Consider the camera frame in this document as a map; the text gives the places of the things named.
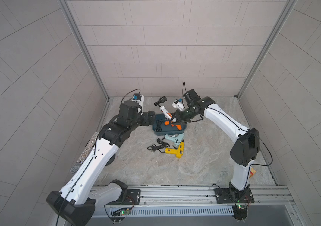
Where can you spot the yellow glue gun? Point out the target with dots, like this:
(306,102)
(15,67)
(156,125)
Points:
(177,152)

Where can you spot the yellow red small box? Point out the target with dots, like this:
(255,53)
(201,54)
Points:
(252,172)

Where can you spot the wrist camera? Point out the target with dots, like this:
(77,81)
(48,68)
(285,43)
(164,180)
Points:
(178,104)
(137,97)

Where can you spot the mint green glue gun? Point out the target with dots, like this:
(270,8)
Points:
(175,139)

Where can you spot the teal plastic storage box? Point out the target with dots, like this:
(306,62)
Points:
(160,129)

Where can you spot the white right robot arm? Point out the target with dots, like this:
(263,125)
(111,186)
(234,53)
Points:
(246,142)

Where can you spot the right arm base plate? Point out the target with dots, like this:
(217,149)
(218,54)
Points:
(233,196)

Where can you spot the aluminium mounting rail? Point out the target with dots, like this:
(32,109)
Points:
(189,197)

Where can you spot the black round stand base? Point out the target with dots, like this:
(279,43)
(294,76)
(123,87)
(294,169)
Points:
(111,160)

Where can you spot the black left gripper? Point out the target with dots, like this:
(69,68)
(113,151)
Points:
(150,117)

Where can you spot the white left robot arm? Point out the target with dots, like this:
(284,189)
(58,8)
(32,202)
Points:
(74,202)

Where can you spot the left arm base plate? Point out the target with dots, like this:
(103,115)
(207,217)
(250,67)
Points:
(132,196)

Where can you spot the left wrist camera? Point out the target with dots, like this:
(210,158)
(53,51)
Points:
(137,97)

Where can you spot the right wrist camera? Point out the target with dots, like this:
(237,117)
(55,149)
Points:
(178,104)

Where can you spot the glittery silver microphone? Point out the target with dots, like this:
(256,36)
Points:
(85,153)

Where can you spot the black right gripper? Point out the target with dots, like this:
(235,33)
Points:
(180,117)

